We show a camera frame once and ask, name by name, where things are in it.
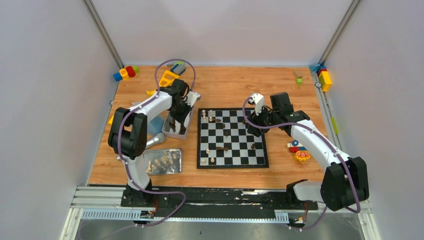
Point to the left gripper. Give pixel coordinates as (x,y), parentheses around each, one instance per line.
(178,117)

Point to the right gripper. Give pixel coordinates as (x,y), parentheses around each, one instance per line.
(256,131)

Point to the tin box with dark pieces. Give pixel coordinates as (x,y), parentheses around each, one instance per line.
(173,129)

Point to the black silver chess board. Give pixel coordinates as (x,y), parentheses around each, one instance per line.
(223,141)

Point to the tin lid with light pieces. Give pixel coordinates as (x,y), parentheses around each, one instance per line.
(163,161)

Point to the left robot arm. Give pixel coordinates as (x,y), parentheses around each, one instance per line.
(128,135)

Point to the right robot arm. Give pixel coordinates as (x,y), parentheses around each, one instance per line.
(345,183)

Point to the blue plastic bag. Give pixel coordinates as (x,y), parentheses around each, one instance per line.
(155,125)

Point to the silver microphone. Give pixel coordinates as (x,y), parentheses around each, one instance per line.
(155,140)

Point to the yellow toy saw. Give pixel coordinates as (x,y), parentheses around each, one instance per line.
(166,80)

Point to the blue green toy block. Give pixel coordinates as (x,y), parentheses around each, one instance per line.
(179,68)

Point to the colourful toy car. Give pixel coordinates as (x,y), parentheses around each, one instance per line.
(298,151)

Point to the colourful toy blocks left corner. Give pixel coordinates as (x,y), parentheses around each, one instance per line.
(126,73)

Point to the colourful toy blocks corner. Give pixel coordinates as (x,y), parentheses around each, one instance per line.
(126,73)
(323,76)

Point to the colourful toy blocks right corner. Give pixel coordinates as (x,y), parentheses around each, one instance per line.
(323,76)

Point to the small yellow block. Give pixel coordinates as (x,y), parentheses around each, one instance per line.
(110,121)

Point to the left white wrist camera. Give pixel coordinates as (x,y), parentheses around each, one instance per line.
(192,97)

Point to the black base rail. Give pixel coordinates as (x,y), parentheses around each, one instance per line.
(216,203)

